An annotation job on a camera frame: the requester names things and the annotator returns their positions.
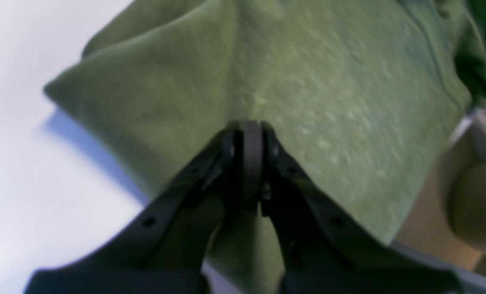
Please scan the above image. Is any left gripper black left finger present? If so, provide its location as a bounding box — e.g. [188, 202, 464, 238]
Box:
[25, 121, 253, 294]

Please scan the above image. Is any olive green T-shirt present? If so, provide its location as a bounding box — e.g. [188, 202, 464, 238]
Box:
[45, 0, 486, 294]

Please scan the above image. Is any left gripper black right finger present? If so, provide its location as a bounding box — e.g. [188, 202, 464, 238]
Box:
[251, 122, 464, 294]

